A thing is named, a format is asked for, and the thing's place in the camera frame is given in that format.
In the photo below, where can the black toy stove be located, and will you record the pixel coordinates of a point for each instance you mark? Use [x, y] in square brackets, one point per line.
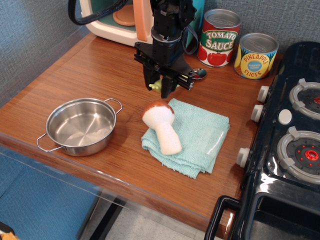
[280, 189]

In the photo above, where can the teal toy microwave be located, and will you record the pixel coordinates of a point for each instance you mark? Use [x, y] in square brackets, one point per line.
[129, 21]

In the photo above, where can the pineapple slices can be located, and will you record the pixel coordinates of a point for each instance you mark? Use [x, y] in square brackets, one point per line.
[255, 55]

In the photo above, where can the orange object at corner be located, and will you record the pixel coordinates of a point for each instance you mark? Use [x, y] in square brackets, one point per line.
[7, 233]

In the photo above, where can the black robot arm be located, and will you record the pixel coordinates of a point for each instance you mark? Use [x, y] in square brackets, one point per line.
[172, 18]

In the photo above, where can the green handled metal spoon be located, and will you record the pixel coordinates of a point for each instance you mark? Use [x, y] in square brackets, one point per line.
[200, 73]

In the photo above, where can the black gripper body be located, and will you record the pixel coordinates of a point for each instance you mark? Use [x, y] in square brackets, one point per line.
[168, 58]

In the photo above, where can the plush mushroom toy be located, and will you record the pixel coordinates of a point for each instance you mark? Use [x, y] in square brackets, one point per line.
[159, 116]

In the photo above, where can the teal folded cloth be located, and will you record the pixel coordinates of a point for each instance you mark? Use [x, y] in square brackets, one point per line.
[201, 134]

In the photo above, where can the tomato sauce can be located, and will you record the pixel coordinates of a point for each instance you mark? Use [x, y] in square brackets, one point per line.
[220, 30]

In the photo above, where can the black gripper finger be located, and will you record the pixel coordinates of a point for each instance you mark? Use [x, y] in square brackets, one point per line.
[150, 75]
[168, 85]

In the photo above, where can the stainless steel pot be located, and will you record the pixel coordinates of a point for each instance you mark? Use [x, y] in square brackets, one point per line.
[80, 127]

